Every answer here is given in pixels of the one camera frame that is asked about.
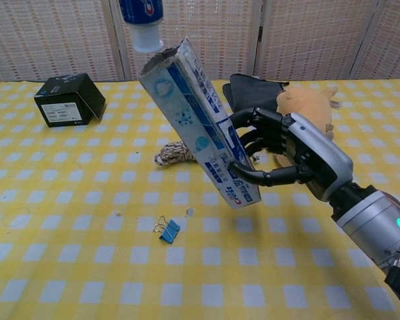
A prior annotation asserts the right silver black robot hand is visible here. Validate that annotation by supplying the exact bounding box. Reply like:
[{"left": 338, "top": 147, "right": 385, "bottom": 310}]
[{"left": 228, "top": 107, "right": 354, "bottom": 203}]

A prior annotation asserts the blue white toothpaste carton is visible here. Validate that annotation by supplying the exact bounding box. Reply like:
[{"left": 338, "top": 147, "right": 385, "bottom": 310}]
[{"left": 138, "top": 37, "right": 262, "bottom": 210}]

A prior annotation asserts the blue white toothpaste tube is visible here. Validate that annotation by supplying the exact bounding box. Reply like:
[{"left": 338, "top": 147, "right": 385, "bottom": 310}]
[{"left": 119, "top": 0, "right": 165, "bottom": 53}]

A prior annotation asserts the black cardboard box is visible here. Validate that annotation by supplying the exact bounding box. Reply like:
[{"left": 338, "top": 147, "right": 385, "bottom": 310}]
[{"left": 33, "top": 73, "right": 107, "bottom": 128}]

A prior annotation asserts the orange plush toy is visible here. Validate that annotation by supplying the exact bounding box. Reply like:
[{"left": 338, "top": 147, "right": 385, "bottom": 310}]
[{"left": 275, "top": 85, "right": 341, "bottom": 167}]

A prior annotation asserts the dark grey folded cloth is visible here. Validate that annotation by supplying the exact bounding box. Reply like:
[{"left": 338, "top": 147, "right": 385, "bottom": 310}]
[{"left": 222, "top": 73, "right": 290, "bottom": 116}]

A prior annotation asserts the woven folding screen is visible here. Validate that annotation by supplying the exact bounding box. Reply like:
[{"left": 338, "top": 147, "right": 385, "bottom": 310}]
[{"left": 0, "top": 0, "right": 400, "bottom": 83}]

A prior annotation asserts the blue binder clip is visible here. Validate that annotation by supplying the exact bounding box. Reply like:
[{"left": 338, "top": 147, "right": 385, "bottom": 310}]
[{"left": 153, "top": 215, "right": 181, "bottom": 242}]

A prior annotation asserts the yellow white checked tablecloth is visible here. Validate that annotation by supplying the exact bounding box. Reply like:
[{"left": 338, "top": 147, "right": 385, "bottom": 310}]
[{"left": 0, "top": 79, "right": 400, "bottom": 320}]

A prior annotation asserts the braided multicolour rope bundle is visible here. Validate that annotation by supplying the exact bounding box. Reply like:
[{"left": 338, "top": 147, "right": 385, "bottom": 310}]
[{"left": 154, "top": 141, "right": 196, "bottom": 167}]

